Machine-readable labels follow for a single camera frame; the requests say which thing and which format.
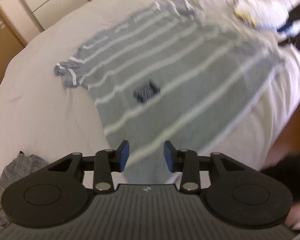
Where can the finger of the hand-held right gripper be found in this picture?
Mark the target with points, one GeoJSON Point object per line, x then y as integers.
{"type": "Point", "coordinates": [288, 42]}
{"type": "Point", "coordinates": [287, 27]}

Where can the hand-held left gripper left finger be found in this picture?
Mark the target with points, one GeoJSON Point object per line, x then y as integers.
{"type": "Point", "coordinates": [123, 156]}

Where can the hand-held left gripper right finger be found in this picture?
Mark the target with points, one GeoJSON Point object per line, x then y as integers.
{"type": "Point", "coordinates": [168, 156]}

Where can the white garment with yellow print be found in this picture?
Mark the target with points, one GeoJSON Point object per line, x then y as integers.
{"type": "Point", "coordinates": [260, 10]}

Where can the blue white-striped t-shirt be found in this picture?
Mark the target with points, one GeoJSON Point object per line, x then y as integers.
{"type": "Point", "coordinates": [177, 80]}

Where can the bed with pale bedspread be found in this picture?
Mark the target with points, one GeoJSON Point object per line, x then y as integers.
{"type": "Point", "coordinates": [40, 105]}

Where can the grey checked garment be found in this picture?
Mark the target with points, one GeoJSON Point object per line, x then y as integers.
{"type": "Point", "coordinates": [12, 170]}

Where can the person's black pants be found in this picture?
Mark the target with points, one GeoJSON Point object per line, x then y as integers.
{"type": "Point", "coordinates": [290, 167]}

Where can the brown wooden door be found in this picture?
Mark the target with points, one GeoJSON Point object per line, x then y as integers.
{"type": "Point", "coordinates": [2, 45]}

